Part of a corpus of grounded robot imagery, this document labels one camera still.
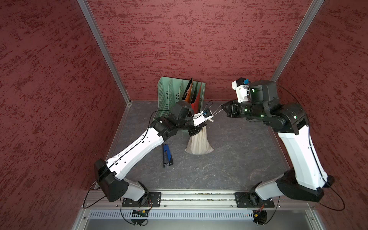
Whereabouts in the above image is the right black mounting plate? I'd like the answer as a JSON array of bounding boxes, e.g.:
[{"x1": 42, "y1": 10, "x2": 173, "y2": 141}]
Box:
[{"x1": 234, "y1": 192, "x2": 275, "y2": 208}]

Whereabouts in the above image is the beige cloth soil bag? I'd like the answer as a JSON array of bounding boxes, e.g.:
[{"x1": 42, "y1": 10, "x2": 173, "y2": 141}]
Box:
[{"x1": 185, "y1": 107, "x2": 214, "y2": 155}]

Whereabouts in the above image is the aluminium corner post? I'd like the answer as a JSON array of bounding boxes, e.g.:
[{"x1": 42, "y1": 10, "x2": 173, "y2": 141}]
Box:
[
  {"x1": 271, "y1": 0, "x2": 324, "y2": 82},
  {"x1": 77, "y1": 0, "x2": 131, "y2": 106}
]

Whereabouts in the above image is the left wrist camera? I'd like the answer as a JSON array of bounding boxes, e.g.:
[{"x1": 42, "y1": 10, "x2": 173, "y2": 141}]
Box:
[{"x1": 193, "y1": 109, "x2": 213, "y2": 127}]

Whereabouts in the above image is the right aluminium corner post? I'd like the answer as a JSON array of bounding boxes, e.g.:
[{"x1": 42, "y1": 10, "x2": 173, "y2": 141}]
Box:
[{"x1": 271, "y1": 0, "x2": 324, "y2": 82}]

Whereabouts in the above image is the left aluminium corner post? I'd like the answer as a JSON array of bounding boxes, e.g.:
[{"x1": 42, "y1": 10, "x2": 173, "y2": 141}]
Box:
[{"x1": 77, "y1": 0, "x2": 131, "y2": 106}]

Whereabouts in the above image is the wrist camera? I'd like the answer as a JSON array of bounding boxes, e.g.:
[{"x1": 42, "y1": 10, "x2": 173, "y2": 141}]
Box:
[
  {"x1": 232, "y1": 78, "x2": 250, "y2": 103},
  {"x1": 193, "y1": 109, "x2": 213, "y2": 127}
]

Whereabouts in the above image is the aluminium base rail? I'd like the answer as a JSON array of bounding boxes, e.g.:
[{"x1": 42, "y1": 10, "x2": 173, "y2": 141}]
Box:
[{"x1": 81, "y1": 188, "x2": 305, "y2": 210}]

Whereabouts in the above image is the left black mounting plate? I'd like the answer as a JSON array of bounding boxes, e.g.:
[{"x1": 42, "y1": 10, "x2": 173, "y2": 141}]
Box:
[{"x1": 121, "y1": 192, "x2": 162, "y2": 208}]

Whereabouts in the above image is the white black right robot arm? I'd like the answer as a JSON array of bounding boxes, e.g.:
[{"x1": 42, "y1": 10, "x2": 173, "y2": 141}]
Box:
[{"x1": 221, "y1": 78, "x2": 334, "y2": 207}]

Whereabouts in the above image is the green perforated file organizer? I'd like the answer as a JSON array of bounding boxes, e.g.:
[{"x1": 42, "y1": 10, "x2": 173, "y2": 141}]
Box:
[{"x1": 154, "y1": 76, "x2": 206, "y2": 118}]

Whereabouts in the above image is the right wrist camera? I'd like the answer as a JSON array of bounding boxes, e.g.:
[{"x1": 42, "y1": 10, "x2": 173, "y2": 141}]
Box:
[{"x1": 232, "y1": 78, "x2": 250, "y2": 103}]

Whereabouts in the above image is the black mounting plate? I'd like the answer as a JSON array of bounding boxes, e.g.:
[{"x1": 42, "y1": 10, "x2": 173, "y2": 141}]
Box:
[
  {"x1": 234, "y1": 192, "x2": 275, "y2": 208},
  {"x1": 121, "y1": 192, "x2": 162, "y2": 208}
]

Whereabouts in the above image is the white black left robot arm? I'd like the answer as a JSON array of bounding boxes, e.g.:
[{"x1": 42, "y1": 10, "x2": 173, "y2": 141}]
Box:
[{"x1": 94, "y1": 101, "x2": 213, "y2": 206}]

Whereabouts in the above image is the black folder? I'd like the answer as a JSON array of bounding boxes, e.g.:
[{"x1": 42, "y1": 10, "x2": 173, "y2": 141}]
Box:
[{"x1": 183, "y1": 78, "x2": 193, "y2": 99}]

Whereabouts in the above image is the red folder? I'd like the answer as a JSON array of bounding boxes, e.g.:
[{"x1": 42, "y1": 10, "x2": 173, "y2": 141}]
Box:
[{"x1": 191, "y1": 86, "x2": 202, "y2": 114}]

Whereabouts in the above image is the orange folder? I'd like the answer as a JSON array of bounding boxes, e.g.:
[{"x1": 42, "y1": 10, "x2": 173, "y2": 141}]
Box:
[{"x1": 183, "y1": 84, "x2": 193, "y2": 103}]

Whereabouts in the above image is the blue black stapler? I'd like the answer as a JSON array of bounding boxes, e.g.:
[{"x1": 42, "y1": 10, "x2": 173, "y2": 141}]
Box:
[{"x1": 163, "y1": 144, "x2": 173, "y2": 168}]

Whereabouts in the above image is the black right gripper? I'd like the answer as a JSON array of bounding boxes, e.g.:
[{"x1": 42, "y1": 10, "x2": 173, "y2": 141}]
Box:
[{"x1": 222, "y1": 97, "x2": 268, "y2": 118}]

